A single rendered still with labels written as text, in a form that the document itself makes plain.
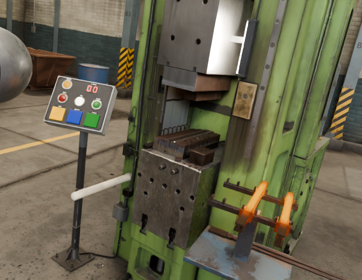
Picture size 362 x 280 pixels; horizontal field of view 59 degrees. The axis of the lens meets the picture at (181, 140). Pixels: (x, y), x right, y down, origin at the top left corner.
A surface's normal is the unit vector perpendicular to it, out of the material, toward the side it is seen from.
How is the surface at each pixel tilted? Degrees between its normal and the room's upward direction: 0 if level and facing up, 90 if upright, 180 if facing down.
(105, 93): 60
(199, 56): 90
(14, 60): 74
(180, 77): 90
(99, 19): 94
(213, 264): 0
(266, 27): 90
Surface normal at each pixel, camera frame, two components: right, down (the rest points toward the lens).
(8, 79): 0.90, 0.37
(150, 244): -0.54, 0.15
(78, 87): -0.04, -0.25
